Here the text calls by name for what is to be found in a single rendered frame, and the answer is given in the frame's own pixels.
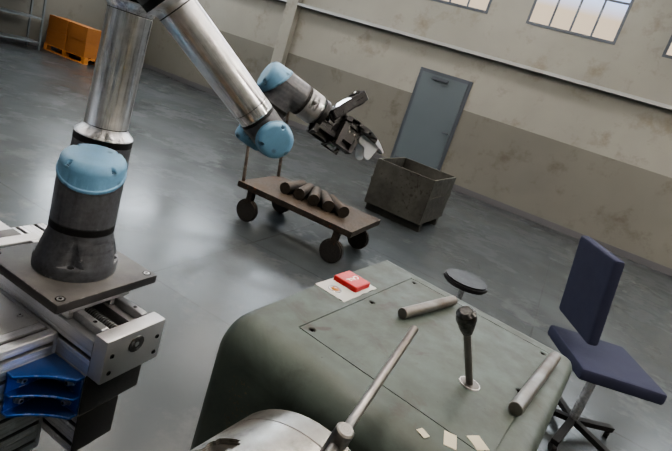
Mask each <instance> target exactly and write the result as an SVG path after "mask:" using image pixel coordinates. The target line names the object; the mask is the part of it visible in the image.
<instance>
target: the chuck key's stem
mask: <svg viewBox="0 0 672 451"><path fill-rule="evenodd" d="M353 437H354V430H353V428H352V426H351V425H350V424H348V423H346V422H338V423H337V425H336V426H335V428H334V429H333V431H332V433H331V434H330V436H329V437H328V439H327V440H326V442H325V443H324V445H323V446H322V448H321V450H320V451H325V449H326V448H327V447H328V445H329V444H330V442H334V443H335V444H337V445H338V447H339V451H344V450H345V449H346V448H347V446H348V445H349V443H350V442H351V440H352V439H353Z"/></svg>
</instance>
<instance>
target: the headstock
mask: <svg viewBox="0 0 672 451"><path fill-rule="evenodd" d="M353 273H355V274H356V275H358V276H360V277H361V278H363V279H365V280H367V281H368V282H370V285H372V286H374V287H375V288H377V289H375V290H373V291H370V292H368V293H365V294H363V295H361V296H358V297H356V298H353V299H351V300H349V301H346V302H342V301H341V300H339V299H338V298H336V297H334V296H333V295H331V294H330V293H328V292H326V291H325V290H323V289H322V288H320V287H318V286H317V285H315V286H313V287H310V288H308V289H305V290H303V291H300V292H298V293H295V294H293V295H290V296H288V297H286V298H283V299H281V300H278V301H276V302H273V303H271V304H268V305H266V306H263V307H261V308H259V309H256V310H254V311H251V312H249V313H246V314H244V315H242V316H241V317H239V318H238V319H237V320H236V321H235V322H234V323H233V324H232V325H231V326H230V327H229V328H228V330H227V331H226V333H225V334H224V336H223V338H222V340H221V342H220V345H219V349H218V352H217V356H216V359H215V363H214V367H213V370H212V374H211V377H210V381H209V384H208V388H207V391H206V395H205V399H204V402H203V406H202V409H201V413H200V416H199V420H198V423H197V427H196V430H195V434H194V438H193V441H192V445H191V448H190V450H192V449H193V448H195V447H197V446H199V445H200V444H202V443H204V442H205V441H207V440H209V439H210V438H212V437H214V436H215V435H217V434H219V433H220V432H222V431H224V430H225V429H227V428H229V427H230V426H232V425H234V424H235V423H237V422H239V421H240V420H242V418H243V419H244V418H245V417H247V416H249V415H251V414H253V413H255V412H258V411H262V410H267V409H282V410H288V411H292V412H296V413H299V414H301V415H304V416H306V417H308V418H310V419H312V420H314V421H316V422H317V423H319V424H321V425H322V426H324V427H325V428H326V429H328V430H329V431H330V432H332V431H333V429H334V428H335V426H336V425H337V423H338V422H345V421H346V420H347V418H348V417H349V415H350V414H351V413H352V411H353V410H354V408H355V407H356V405H357V404H358V402H359V401H360V400H361V398H362V397H363V395H364V394H365V392H366V391H367V389H368V388H369V387H370V385H371V384H372V382H373V381H374V379H375V378H376V377H377V375H378V374H379V372H380V371H381V369H382V368H383V366H384V365H385V364H386V362H387V361H388V359H389V358H390V356H391V355H392V353H393V352H394V351H395V349H396V348H397V346H398V345H399V343H400V342H401V340H402V339H403V338H404V336H405V335H406V333H407V332H408V330H409V329H410V327H411V326H412V325H415V326H417V327H418V332H417V334H416V335H415V337H414V338H413V340H412V341H411V343H410V344H409V346H408V347H407V349H406V350H405V352H404V353H403V355H402V356H401V358H400V359H399V361H398V362H397V364H396V365H395V367H394V368H393V370H392V371H391V373H390V374H389V376H388V377H387V379H386V380H385V382H384V383H383V385H382V386H381V388H380V389H379V391H378V392H377V394H376V395H375V397H374V398H373V400H372V401H371V403H370V404H369V406H368V407H367V409H366V410H365V412H364V413H363V415H362V416H361V418H360V419H359V421H358V422H357V424H356V425H355V427H354V428H353V430H354V437H353V439H352V440H351V442H350V443H349V445H348V446H347V447H348V448H349V449H350V450H351V451H477V450H476V448H475V447H474V446H473V444H472V443H471V442H470V440H469V439H468V437H467V436H471V435H479V436H480V438H481V439H482V440H483V442H484V443H485V444H486V446H487V447H488V448H489V450H482V451H537V450H538V448H539V445H540V443H541V441H542V439H543V436H544V434H545V432H546V430H547V427H548V425H549V423H550V421H551V418H552V416H553V414H554V411H555V409H556V407H557V405H558V402H559V400H560V398H561V396H562V393H563V391H564V389H565V387H566V384H567V382H568V380H569V378H570V375H571V373H572V364H571V362H570V360H569V359H568V358H567V357H565V356H564V355H562V354H560V353H559V354H560V356H561V360H560V361H559V363H558V364H557V365H556V367H555V368H554V370H553V371H552V372H551V374H550V375H549V377H548V378H547V379H546V381H545V382H544V384H543V385H542V386H541V388H540V389H539V390H538V392H537V393H536V395H535V396H534V397H533V399H532V400H531V402H530V403H529V404H528V406H527V407H526V409H525V410H524V411H523V413H522V414H521V415H519V416H515V415H513V414H512V413H511V412H510V411H509V407H508V406H509V404H510V402H511V401H512V400H513V399H514V397H515V396H516V395H517V394H518V392H519V391H520V390H521V389H522V387H523V386H524V385H525V384H526V382H527V381H528V380H529V379H530V378H531V376H532V375H533V374H534V373H535V371H536V370H537V369H538V368H539V366H540V365H541V364H542V363H543V361H544V360H545V359H546V358H547V356H548V355H549V354H550V353H551V352H556V351H554V350H553V349H551V348H549V347H547V346H545V345H543V344H541V343H540V342H538V341H536V340H534V339H532V338H530V337H529V336H527V335H525V334H523V333H521V332H519V331H517V330H516V329H514V328H512V327H510V326H508V325H506V324H504V323H503V322H501V321H499V320H497V319H495V318H493V317H491V316H490V315H488V314H486V313H484V312H482V311H480V310H479V309H477V308H475V307H473V306H471V305H469V304H467V303H466V302H464V301H462V300H460V299H458V298H457V300H458V302H457V304H456V305H453V306H449V307H446V308H442V309H438V310H435V311H431V312H427V313H424V314H420V315H416V316H413V317H409V318H406V319H401V318H400V317H399V315H398V310H399V309H400V308H402V307H407V306H411V305H415V304H419V303H423V302H427V301H431V300H435V299H439V298H444V297H448V296H452V295H451V294H449V293H447V292H445V291H443V290H441V289H440V288H438V287H436V286H434V285H432V284H430V283H429V282H427V281H425V280H423V279H421V278H419V277H417V276H416V275H414V274H412V273H410V272H408V271H406V270H404V269H403V268H401V267H399V266H397V265H395V264H393V263H391V262H390V261H388V260H386V261H383V262H380V263H377V264H374V265H372V266H368V267H365V268H362V269H359V270H356V271H353ZM461 306H470V307H472V308H474V309H475V310H476V313H477V322H476V326H475V329H474V331H473V334H472V335H471V345H472V370H473V380H475V381H476V382H477V383H478V384H479V385H480V390H479V391H471V390H469V389H467V388H465V387H464V386H463V385H462V384H461V383H460V381H459V378H460V377H461V376H465V361H464V342H463V334H462V333H461V331H460V329H459V327H458V324H457V322H456V310H457V309H458V308H459V307H461ZM233 376H235V377H233ZM236 380H237V381H238V382H237V381H236ZM240 380H241V381H240ZM241 382H242V384H244V382H245V384H244V385H242V384H241ZM236 383H237V384H236ZM232 386H233V387H232ZM229 391H230V392H229ZM244 392H246V393H247V394H245V393H244ZM235 395H236V396H235ZM238 395H239V396H240V397H239V396H238ZM230 398H231V399H230ZM237 402H238V403H239V405H238V403H237ZM234 403H236V404H234ZM248 404H249V405H248ZM247 405H248V406H247ZM236 407H237V411H236V410H235V409H236ZM240 410H242V411H243V412H241V411H240ZM246 412H247V413H248V414H247V413H246ZM232 413H233V414H232ZM225 414H226V415H225ZM224 415H225V416H224ZM237 415H238V416H237ZM227 417H228V418H227ZM225 419H226V420H227V422H226V420H225ZM229 422H230V423H229ZM226 426H228V427H226ZM223 428H224V429H223ZM420 428H423V429H424V430H425V431H426V432H427V433H428V435H429V436H430V437H427V438H423V437H422V436H421V435H420V434H419V433H418V431H417V430H416V429H420ZM444 430H445V431H447V432H449V433H452V434H454V435H456V436H457V449H456V450H454V449H452V448H450V447H447V446H445V445H443V442H444Z"/></svg>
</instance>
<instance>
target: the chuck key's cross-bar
mask: <svg viewBox="0 0 672 451"><path fill-rule="evenodd" d="M417 332H418V327H417V326H415V325H412V326H411V327H410V329H409V330H408V332H407V333H406V335H405V336H404V338H403V339H402V340H401V342H400V343H399V345H398V346H397V348H396V349H395V351H394V352H393V353H392V355H391V356H390V358H389V359H388V361H387V362H386V364H385V365H384V366H383V368H382V369H381V371H380V372H379V374H378V375H377V377H376V378H375V379H374V381H373V382H372V384H371V385H370V387H369V388H368V389H367V391H366V392H365V394H364V395H363V397H362V398H361V400H360V401H359V402H358V404H357V405H356V407H355V408H354V410H353V411H352V413H351V414H350V415H349V417H348V418H347V420H346V421H345V422H346V423H348V424H350V425H351V426H352V428H354V427H355V425H356V424H357V422H358V421H359V419H360V418H361V416H362V415H363V413H364V412H365V410H366V409H367V407H368V406H369V404H370V403H371V401H372V400H373V398H374V397H375V395H376V394H377V392H378V391H379V389H380V388H381V386H382V385H383V383H384V382H385V380H386V379H387V377H388V376H389V374H390V373H391V371H392V370H393V368H394V367H395V365H396V364H397V362H398V361H399V359H400V358H401V356H402V355H403V353H404V352H405V350H406V349H407V347H408V346H409V344H410V343H411V341H412V340H413V338H414V337H415V335H416V334H417ZM325 451H339V447H338V445H337V444H335V443H334V442H330V444H329V445H328V447H327V448H326V449H325Z"/></svg>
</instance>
